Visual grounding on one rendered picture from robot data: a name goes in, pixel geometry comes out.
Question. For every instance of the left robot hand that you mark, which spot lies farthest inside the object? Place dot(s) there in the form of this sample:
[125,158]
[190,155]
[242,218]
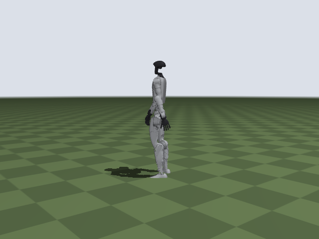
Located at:
[165,123]

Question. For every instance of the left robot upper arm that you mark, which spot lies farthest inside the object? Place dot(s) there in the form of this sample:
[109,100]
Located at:
[157,84]

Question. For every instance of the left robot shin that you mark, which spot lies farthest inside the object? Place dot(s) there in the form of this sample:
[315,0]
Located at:
[159,158]

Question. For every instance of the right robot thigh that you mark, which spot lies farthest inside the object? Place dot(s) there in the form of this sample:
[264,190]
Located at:
[161,136]

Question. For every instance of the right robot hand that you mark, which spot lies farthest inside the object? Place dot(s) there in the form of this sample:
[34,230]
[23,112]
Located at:
[148,117]

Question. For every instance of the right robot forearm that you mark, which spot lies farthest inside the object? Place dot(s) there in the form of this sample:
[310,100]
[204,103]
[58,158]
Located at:
[152,108]

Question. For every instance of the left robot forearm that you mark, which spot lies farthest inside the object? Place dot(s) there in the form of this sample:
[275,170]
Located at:
[160,106]

